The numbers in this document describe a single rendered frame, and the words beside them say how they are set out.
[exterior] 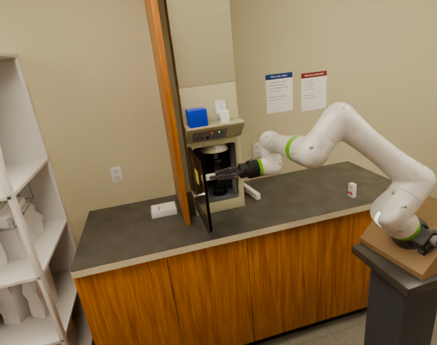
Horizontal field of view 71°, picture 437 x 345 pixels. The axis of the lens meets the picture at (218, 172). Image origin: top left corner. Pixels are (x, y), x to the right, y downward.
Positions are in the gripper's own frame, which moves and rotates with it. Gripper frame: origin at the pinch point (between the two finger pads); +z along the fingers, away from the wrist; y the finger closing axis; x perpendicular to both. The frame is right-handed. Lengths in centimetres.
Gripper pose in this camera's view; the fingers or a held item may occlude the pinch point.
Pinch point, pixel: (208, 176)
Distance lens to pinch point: 154.8
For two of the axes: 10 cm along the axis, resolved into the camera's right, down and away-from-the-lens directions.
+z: -9.6, 1.8, -2.0
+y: 2.5, 3.1, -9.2
